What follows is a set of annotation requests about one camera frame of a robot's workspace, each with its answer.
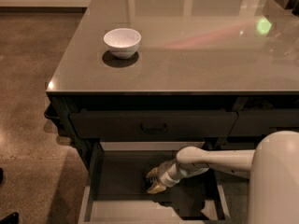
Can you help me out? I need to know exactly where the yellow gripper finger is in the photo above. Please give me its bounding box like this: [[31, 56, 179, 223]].
[[147, 182, 166, 194], [146, 167, 159, 178]]

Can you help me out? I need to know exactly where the top right drawer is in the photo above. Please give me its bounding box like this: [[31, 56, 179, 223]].
[[230, 109, 299, 136]]

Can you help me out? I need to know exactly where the white ceramic bowl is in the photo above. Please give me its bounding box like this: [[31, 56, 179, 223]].
[[103, 28, 141, 59]]

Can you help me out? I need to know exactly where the dark rxbar blueberry wrapper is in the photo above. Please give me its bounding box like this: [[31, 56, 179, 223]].
[[144, 178, 153, 189]]

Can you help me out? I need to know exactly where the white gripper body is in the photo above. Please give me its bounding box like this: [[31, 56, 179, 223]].
[[158, 160, 181, 188]]

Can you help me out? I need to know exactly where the black object floor corner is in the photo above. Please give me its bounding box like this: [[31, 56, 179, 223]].
[[0, 212, 19, 224]]

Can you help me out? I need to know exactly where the dark counter cabinet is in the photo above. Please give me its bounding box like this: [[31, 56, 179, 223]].
[[47, 0, 299, 214]]

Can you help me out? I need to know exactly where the closed top left drawer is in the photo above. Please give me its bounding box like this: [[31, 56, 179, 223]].
[[69, 111, 237, 141]]

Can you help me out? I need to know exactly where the open middle drawer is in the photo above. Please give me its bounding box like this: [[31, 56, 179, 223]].
[[78, 142, 233, 224]]

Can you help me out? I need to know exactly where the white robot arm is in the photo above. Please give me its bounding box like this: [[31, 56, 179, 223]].
[[146, 131, 299, 224]]

